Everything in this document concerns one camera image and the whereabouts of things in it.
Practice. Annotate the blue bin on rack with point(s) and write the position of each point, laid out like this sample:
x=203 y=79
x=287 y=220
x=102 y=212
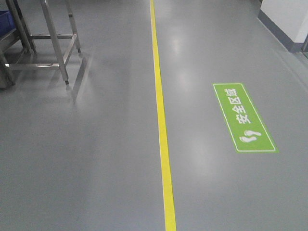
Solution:
x=6 y=22

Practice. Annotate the green floor safety sign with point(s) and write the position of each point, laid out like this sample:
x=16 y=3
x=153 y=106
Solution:
x=247 y=129

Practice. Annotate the yellow floor line tape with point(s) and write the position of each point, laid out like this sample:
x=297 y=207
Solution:
x=168 y=195

